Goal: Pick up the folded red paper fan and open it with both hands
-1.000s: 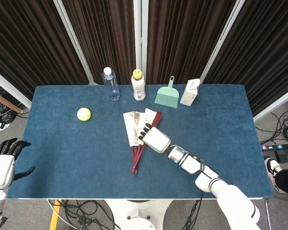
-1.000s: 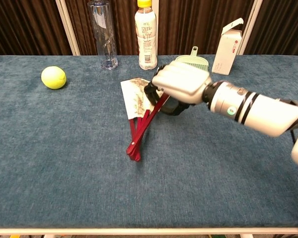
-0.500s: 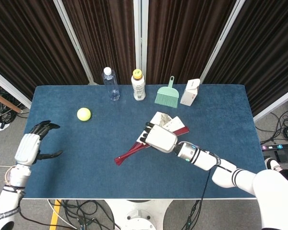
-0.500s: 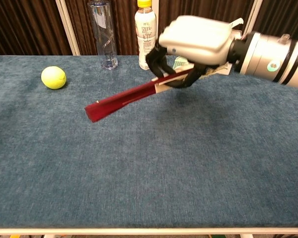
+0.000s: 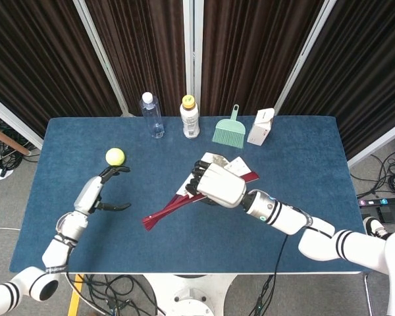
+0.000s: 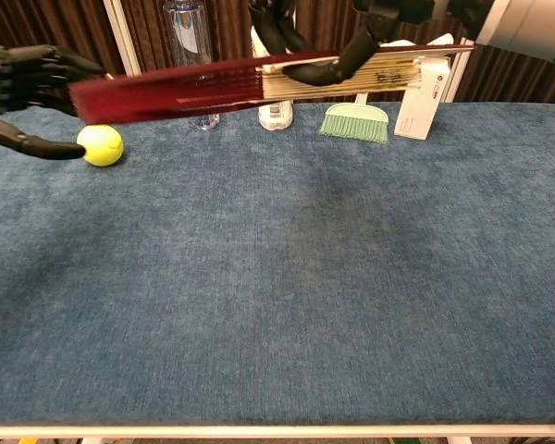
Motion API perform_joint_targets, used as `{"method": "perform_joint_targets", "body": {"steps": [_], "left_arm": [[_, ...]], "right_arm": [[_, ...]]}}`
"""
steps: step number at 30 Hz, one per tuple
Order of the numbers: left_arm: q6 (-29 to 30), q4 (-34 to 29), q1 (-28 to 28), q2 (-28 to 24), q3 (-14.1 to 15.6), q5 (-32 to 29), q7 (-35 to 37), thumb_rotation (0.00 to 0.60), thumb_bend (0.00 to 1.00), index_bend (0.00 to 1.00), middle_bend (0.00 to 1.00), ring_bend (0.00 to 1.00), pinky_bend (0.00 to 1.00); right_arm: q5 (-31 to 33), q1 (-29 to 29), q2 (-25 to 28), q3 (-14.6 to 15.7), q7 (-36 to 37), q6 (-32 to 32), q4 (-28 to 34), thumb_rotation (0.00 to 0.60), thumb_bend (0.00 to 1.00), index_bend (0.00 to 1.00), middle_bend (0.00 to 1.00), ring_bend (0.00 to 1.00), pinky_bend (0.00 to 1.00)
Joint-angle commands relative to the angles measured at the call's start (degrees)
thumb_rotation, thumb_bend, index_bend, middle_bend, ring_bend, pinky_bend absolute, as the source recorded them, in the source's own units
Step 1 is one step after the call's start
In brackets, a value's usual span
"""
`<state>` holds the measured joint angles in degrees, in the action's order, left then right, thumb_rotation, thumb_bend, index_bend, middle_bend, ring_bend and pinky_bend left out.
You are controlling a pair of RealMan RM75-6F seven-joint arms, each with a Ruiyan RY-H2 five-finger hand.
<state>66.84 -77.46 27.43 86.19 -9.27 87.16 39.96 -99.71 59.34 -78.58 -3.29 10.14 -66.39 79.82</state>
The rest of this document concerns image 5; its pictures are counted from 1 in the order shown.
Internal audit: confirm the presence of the red ribbed paper folding fan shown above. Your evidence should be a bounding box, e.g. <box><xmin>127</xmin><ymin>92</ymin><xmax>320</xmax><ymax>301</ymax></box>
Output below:
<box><xmin>142</xmin><ymin>151</ymin><xmax>261</xmax><ymax>232</ymax></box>

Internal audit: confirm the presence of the green hand broom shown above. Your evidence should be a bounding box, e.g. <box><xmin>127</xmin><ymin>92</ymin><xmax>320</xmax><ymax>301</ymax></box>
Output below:
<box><xmin>211</xmin><ymin>104</ymin><xmax>246</xmax><ymax>149</ymax></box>

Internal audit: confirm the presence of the clear plastic water bottle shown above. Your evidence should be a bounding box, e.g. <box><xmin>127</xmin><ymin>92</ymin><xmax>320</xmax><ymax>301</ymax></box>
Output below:
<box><xmin>140</xmin><ymin>92</ymin><xmax>166</xmax><ymax>140</ymax></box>

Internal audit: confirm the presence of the white sneaker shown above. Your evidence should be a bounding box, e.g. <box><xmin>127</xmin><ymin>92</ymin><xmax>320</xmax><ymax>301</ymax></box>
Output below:
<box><xmin>362</xmin><ymin>216</ymin><xmax>392</xmax><ymax>240</ymax></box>

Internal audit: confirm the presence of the yellow floor tape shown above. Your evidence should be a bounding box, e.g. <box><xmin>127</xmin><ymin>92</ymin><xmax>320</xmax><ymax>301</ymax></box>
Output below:
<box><xmin>67</xmin><ymin>273</ymin><xmax>85</xmax><ymax>316</ymax></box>

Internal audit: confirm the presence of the white and red carton box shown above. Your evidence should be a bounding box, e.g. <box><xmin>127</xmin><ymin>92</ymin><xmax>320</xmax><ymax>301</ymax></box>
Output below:
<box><xmin>246</xmin><ymin>107</ymin><xmax>276</xmax><ymax>147</ymax></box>

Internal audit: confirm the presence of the wooden stick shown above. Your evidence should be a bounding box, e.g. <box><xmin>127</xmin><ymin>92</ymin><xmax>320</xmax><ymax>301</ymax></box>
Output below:
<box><xmin>0</xmin><ymin>122</ymin><xmax>31</xmax><ymax>156</ymax></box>

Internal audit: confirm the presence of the white bottle with yellow cap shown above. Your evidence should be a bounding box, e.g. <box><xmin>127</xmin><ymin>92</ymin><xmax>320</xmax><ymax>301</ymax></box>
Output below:
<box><xmin>179</xmin><ymin>95</ymin><xmax>200</xmax><ymax>139</ymax></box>

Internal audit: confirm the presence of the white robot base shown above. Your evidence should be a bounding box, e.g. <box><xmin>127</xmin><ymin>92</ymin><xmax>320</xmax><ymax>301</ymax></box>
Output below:
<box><xmin>144</xmin><ymin>273</ymin><xmax>239</xmax><ymax>316</ymax></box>

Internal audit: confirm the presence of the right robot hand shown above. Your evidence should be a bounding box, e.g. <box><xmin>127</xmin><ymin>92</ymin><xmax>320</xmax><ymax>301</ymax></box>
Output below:
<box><xmin>184</xmin><ymin>159</ymin><xmax>248</xmax><ymax>209</ymax></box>

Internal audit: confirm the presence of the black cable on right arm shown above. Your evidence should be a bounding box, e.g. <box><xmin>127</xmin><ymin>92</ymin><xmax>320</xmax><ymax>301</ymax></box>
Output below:
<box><xmin>255</xmin><ymin>232</ymin><xmax>290</xmax><ymax>316</ymax></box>

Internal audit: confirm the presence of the blue table mat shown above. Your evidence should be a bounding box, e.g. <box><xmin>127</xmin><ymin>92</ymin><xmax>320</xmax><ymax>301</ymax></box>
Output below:
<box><xmin>9</xmin><ymin>115</ymin><xmax>375</xmax><ymax>274</ymax></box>

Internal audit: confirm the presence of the yellow tennis ball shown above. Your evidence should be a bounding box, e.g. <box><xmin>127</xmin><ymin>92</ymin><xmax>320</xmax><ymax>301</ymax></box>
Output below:
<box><xmin>105</xmin><ymin>147</ymin><xmax>126</xmax><ymax>167</ymax></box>

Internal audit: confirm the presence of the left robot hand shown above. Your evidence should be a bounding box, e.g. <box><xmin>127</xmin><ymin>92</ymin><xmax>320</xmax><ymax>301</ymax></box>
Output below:
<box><xmin>72</xmin><ymin>165</ymin><xmax>132</xmax><ymax>217</ymax></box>

